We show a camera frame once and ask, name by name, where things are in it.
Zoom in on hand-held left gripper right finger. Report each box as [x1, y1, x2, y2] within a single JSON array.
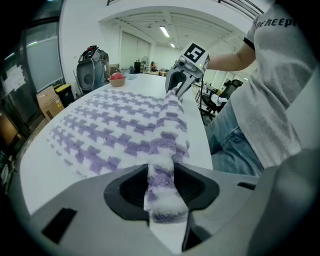
[[174, 162, 263, 253]]

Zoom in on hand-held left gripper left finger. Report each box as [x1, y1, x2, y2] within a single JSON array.
[[30, 163, 176, 256]]

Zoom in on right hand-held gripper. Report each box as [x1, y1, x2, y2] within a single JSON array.
[[165, 42, 211, 99]]

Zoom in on purple white checked towel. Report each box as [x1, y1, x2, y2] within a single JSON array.
[[46, 88, 191, 225]]

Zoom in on person's right forearm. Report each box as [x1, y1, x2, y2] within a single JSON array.
[[207, 47, 257, 72]]

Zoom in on black office chair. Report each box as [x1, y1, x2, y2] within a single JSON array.
[[200, 92, 227, 126]]

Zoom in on standing fan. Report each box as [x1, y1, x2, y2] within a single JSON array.
[[140, 55, 150, 75]]

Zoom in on person's blue jeans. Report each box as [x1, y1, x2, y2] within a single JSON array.
[[208, 99, 265, 177]]

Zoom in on tan bowl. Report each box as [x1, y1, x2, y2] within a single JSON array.
[[108, 76, 127, 88]]

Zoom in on person's grey t-shirt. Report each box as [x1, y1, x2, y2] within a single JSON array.
[[229, 4, 319, 169]]

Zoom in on grey treadmill machine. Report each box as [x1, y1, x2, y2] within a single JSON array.
[[75, 45, 111, 95]]

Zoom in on cardboard box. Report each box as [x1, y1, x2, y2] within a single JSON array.
[[36, 86, 66, 121]]

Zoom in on black bin with yellow lid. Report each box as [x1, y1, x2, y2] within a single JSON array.
[[54, 83, 76, 109]]

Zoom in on black cable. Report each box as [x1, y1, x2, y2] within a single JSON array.
[[198, 76, 210, 126]]

